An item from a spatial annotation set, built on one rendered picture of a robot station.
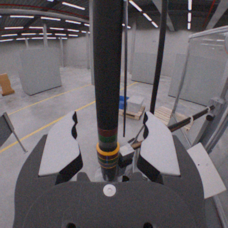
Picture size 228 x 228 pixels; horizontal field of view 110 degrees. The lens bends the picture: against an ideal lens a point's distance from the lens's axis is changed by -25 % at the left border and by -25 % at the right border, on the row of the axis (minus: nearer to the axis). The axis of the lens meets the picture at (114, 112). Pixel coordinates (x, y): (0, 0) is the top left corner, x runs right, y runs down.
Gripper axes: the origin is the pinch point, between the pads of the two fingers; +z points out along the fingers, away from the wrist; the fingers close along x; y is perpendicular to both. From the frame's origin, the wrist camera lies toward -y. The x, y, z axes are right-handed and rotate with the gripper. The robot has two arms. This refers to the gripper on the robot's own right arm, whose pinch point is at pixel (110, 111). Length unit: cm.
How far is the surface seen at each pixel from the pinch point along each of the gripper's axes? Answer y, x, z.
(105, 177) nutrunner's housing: 17.9, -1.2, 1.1
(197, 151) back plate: 33, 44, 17
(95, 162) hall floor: 166, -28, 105
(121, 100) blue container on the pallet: 147, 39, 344
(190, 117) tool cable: 10.5, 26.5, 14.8
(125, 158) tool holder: 12.6, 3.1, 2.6
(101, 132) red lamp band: 4.2, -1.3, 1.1
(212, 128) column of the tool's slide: 28, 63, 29
